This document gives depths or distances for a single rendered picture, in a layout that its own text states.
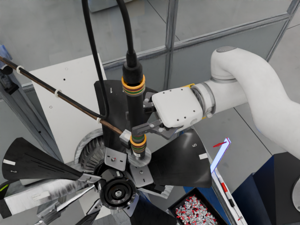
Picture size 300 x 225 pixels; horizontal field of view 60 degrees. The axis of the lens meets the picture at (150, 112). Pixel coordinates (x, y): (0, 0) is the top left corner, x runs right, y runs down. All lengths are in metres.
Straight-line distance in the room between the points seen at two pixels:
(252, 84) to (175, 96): 0.18
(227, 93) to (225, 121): 1.86
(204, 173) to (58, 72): 0.65
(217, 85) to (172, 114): 0.13
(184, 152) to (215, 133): 1.45
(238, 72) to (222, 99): 0.10
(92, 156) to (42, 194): 0.22
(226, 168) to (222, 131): 0.34
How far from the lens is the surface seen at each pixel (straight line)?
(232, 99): 0.66
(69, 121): 1.06
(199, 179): 0.99
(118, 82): 0.83
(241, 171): 2.32
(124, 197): 0.89
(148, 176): 0.93
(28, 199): 1.07
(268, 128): 0.55
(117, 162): 0.88
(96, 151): 0.99
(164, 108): 0.61
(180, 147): 0.98
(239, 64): 0.58
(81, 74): 1.02
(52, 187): 1.04
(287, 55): 3.29
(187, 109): 0.61
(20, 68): 0.94
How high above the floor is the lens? 2.07
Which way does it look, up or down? 57 degrees down
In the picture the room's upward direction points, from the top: straight up
